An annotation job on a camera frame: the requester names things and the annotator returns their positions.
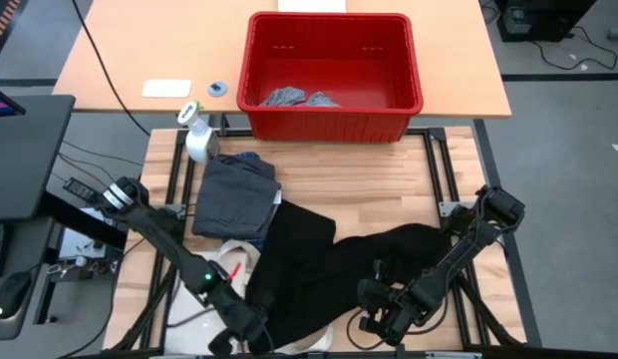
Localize black power brick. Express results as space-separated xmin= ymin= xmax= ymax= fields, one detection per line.
xmin=62 ymin=177 xmax=100 ymax=204

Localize red plastic laundry bin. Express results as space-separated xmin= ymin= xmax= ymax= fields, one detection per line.
xmin=236 ymin=11 xmax=426 ymax=145

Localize long black cable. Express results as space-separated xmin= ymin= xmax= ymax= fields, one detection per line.
xmin=71 ymin=0 xmax=152 ymax=137

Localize black panel with orange stripes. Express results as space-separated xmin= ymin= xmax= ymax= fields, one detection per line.
xmin=0 ymin=0 xmax=24 ymax=54

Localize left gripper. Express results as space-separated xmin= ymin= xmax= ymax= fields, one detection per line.
xmin=207 ymin=280 xmax=276 ymax=358

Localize white rectangular pad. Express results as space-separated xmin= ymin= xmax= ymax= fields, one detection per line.
xmin=142 ymin=78 xmax=193 ymax=100

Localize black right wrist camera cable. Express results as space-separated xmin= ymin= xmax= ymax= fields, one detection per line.
xmin=345 ymin=296 xmax=451 ymax=352

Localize black garment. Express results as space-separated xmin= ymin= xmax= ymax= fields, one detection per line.
xmin=243 ymin=198 xmax=453 ymax=350

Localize cream canvas tote bag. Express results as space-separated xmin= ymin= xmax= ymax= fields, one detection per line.
xmin=163 ymin=238 xmax=336 ymax=356

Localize dark grey garment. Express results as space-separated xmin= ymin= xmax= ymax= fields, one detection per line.
xmin=190 ymin=153 xmax=283 ymax=241

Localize white paper sheet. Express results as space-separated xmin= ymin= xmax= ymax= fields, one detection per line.
xmin=277 ymin=0 xmax=348 ymax=14

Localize white spray bottle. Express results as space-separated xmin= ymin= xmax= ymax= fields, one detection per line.
xmin=176 ymin=100 xmax=222 ymax=166

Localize black computer tower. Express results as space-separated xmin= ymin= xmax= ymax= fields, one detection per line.
xmin=495 ymin=0 xmax=598 ymax=43

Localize light wooden desk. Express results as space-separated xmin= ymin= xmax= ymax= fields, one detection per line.
xmin=52 ymin=0 xmax=513 ymax=120

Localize blue plaid pajama pants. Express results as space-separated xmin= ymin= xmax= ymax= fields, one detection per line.
xmin=235 ymin=151 xmax=266 ymax=251

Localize black side desk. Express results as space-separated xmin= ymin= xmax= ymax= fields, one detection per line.
xmin=0 ymin=94 xmax=76 ymax=222

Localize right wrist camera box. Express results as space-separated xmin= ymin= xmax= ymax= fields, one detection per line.
xmin=371 ymin=257 xmax=391 ymax=283

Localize black aluminium table frame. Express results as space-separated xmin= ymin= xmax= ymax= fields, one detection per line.
xmin=109 ymin=127 xmax=527 ymax=359

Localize white electronics box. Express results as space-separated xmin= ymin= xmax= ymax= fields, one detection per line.
xmin=57 ymin=208 xmax=124 ymax=263

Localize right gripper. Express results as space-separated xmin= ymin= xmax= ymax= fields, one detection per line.
xmin=357 ymin=278 xmax=441 ymax=346

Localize black floor cable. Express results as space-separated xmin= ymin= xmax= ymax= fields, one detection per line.
xmin=530 ymin=24 xmax=618 ymax=71

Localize computer screen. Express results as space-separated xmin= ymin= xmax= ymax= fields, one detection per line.
xmin=0 ymin=83 xmax=27 ymax=119

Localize black computer mouse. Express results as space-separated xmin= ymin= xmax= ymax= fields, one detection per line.
xmin=0 ymin=271 xmax=34 ymax=320

